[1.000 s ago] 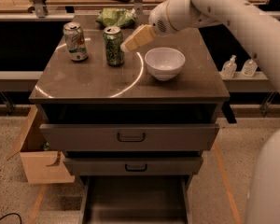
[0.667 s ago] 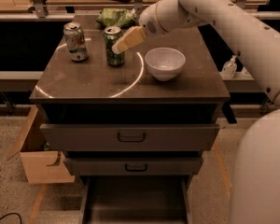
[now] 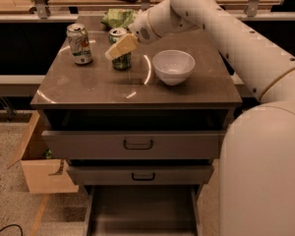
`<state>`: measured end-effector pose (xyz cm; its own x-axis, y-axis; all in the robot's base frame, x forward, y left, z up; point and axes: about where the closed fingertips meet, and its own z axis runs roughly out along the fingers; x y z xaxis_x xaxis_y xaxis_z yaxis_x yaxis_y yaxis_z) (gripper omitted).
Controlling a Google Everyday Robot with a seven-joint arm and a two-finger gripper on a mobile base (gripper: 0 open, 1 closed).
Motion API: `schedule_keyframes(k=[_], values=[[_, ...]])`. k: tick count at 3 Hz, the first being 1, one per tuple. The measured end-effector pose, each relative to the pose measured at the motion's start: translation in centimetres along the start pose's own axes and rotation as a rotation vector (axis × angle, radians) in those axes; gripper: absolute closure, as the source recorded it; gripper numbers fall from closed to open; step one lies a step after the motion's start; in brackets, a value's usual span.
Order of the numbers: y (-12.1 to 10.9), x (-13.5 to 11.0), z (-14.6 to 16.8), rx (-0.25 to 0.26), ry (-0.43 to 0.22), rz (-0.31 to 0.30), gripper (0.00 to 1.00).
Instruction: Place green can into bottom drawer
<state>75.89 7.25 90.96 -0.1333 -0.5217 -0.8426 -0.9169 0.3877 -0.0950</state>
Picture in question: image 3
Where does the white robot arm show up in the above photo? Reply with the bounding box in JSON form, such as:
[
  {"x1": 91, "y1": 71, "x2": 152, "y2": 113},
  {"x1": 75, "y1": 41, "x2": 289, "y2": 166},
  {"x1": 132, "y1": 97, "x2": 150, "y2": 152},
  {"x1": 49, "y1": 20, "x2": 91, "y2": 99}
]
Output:
[{"x1": 105, "y1": 0, "x2": 295, "y2": 236}]

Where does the drawer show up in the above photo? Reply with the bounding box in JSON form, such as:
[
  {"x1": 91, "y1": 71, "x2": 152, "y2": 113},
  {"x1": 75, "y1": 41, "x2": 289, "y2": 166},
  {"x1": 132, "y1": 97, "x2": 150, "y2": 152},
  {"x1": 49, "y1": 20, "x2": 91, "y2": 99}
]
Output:
[
  {"x1": 83, "y1": 186, "x2": 203, "y2": 236},
  {"x1": 67, "y1": 165, "x2": 213, "y2": 186},
  {"x1": 42, "y1": 131, "x2": 223, "y2": 160}
]

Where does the bottom drawer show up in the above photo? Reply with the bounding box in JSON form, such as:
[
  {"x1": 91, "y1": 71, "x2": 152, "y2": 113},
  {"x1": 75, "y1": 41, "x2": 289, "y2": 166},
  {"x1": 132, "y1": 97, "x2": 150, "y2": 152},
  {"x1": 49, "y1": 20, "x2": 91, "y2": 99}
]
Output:
[{"x1": 83, "y1": 186, "x2": 203, "y2": 236}]

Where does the middle drawer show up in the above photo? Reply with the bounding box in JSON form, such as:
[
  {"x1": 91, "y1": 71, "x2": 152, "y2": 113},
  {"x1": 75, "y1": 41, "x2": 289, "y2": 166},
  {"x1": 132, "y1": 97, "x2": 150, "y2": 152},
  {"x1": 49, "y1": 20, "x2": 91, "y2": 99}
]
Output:
[{"x1": 67, "y1": 165, "x2": 213, "y2": 186}]

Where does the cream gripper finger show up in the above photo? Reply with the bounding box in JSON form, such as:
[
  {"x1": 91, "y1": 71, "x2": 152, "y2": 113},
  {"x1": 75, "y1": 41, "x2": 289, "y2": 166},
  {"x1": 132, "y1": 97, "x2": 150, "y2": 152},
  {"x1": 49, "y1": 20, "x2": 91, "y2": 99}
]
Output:
[{"x1": 105, "y1": 33, "x2": 139, "y2": 60}]

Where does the white bowl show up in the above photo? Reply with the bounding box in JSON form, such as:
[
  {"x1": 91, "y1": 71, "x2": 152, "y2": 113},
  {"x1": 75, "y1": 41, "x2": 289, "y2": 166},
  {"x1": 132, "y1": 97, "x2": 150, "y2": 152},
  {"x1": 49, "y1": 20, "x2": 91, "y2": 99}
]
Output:
[{"x1": 152, "y1": 50, "x2": 196, "y2": 86}]

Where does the black floor cable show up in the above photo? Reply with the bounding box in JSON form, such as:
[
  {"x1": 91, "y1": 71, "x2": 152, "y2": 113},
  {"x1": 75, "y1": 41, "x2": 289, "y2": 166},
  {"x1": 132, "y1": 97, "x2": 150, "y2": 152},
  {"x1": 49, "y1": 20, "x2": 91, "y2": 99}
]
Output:
[{"x1": 0, "y1": 223, "x2": 24, "y2": 236}]

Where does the grey drawer cabinet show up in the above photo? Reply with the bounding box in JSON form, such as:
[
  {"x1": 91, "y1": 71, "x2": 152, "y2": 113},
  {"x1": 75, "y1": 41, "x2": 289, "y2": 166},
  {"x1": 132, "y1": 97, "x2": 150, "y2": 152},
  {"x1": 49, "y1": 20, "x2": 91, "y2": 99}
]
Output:
[{"x1": 29, "y1": 15, "x2": 243, "y2": 236}]

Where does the white and green soda can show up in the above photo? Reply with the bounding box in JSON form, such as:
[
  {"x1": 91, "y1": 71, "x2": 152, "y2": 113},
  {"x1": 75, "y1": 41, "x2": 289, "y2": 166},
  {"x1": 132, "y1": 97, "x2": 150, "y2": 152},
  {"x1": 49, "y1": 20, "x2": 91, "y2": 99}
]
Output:
[{"x1": 67, "y1": 24, "x2": 92, "y2": 65}]

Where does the green chip bag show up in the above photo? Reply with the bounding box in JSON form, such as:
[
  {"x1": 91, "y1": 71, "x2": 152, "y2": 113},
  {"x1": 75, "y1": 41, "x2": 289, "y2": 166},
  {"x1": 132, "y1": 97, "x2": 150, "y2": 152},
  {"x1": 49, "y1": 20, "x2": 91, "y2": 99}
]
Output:
[{"x1": 101, "y1": 8, "x2": 138, "y2": 29}]

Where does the top drawer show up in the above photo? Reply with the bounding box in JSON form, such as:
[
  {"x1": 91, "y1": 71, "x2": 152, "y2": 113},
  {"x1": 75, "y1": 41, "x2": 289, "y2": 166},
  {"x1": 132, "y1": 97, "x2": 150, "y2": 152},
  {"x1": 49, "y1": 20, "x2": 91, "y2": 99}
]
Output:
[{"x1": 42, "y1": 131, "x2": 223, "y2": 160}]

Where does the cardboard box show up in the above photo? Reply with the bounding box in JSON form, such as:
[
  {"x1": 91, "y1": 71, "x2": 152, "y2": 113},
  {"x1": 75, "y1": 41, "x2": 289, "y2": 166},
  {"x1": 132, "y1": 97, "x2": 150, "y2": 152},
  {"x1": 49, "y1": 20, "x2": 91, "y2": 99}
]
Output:
[{"x1": 7, "y1": 111, "x2": 79, "y2": 194}]

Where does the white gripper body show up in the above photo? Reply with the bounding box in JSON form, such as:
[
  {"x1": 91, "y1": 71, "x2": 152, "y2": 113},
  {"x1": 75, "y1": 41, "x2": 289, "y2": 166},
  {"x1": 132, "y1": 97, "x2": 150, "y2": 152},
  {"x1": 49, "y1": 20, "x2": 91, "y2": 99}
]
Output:
[{"x1": 128, "y1": 11, "x2": 159, "y2": 44}]

